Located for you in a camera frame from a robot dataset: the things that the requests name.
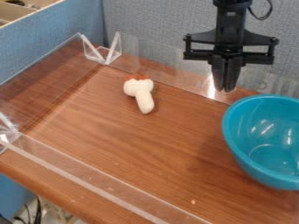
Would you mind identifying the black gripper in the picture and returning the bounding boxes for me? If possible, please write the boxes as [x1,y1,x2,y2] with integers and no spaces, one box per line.
[183,7,279,92]

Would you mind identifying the clear acrylic left barrier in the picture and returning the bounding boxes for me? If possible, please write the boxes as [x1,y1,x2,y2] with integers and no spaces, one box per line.
[0,32,84,86]

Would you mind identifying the clear acrylic back barrier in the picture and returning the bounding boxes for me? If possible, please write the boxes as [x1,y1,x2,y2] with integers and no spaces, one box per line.
[118,32,299,104]

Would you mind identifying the blue plastic bowl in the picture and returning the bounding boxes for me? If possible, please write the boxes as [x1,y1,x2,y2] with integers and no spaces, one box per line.
[222,94,299,191]

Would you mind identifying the white plush mushroom toy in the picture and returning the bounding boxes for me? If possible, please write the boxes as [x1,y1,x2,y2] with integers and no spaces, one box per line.
[123,75,155,114]

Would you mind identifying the black floor cables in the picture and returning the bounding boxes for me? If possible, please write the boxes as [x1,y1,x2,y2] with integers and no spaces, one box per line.
[0,195,44,224]

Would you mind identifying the clear acrylic front barrier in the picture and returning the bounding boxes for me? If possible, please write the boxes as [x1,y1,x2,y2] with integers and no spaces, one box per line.
[0,112,210,224]

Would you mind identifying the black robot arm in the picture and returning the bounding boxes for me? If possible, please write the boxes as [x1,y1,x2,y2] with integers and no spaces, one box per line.
[183,0,279,92]

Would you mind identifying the clear acrylic corner bracket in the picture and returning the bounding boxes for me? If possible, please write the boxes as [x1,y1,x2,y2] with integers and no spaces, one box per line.
[79,32,123,65]

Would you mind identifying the clear acrylic barrier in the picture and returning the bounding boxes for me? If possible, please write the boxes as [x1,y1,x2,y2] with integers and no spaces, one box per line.
[0,112,210,224]
[0,32,84,86]
[118,32,299,104]

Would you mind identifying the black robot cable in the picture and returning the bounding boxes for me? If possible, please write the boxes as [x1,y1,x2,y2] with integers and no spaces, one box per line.
[247,0,275,21]

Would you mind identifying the wooden shelf box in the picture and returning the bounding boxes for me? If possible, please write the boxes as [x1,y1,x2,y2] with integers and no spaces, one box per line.
[0,0,66,29]

